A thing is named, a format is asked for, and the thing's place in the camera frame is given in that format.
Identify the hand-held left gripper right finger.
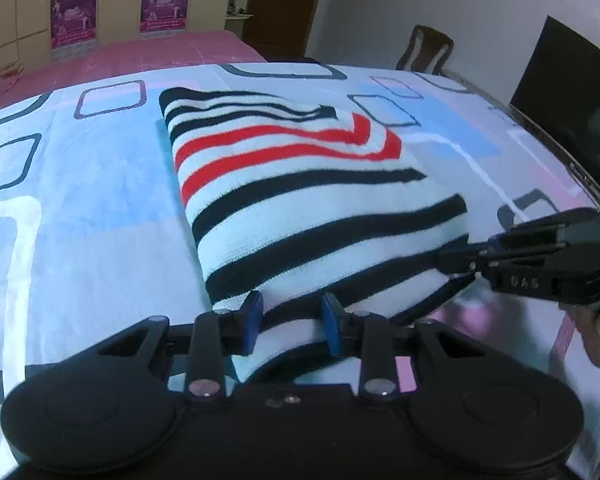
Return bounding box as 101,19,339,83
320,292,487,404

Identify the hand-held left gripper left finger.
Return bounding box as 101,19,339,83
97,290,265,404

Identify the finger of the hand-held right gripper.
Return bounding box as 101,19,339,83
434,241,567,276
491,209,598,247

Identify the striped knit sweater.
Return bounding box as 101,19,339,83
157,86,472,386

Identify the person's right hand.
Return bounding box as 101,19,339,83
569,302,600,372

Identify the black flat screen television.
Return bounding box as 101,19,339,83
509,15,600,201

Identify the patterned bed sheet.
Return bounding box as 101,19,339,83
0,62,600,431

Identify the dark wooden chair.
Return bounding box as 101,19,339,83
396,25,455,77

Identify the pink bed cover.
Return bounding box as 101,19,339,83
0,29,268,116

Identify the dark wooden door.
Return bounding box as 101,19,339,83
243,0,328,60

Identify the purple wall poster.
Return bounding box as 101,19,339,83
140,0,191,34
50,0,99,50

